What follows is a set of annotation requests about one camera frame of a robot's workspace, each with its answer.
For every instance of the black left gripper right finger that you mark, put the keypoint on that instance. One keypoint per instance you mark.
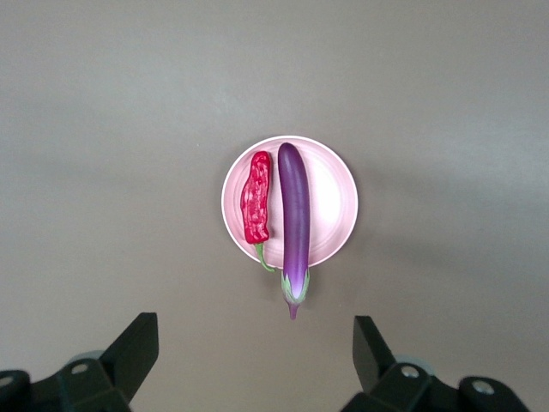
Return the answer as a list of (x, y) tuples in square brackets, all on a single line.
[(371, 356)]

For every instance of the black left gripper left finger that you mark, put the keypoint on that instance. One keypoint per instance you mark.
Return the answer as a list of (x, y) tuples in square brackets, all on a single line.
[(133, 352)]

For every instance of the long purple eggplant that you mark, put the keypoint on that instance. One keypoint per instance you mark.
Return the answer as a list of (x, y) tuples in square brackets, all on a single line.
[(294, 206)]

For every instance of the red wrinkled chili pepper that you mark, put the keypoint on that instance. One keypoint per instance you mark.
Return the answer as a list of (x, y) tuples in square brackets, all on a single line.
[(256, 201)]

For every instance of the pink round plate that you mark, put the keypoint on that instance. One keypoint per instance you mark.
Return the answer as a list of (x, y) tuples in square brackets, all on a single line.
[(330, 201)]

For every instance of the brown table mat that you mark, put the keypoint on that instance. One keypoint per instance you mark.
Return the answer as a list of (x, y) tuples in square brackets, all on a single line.
[(107, 129)]

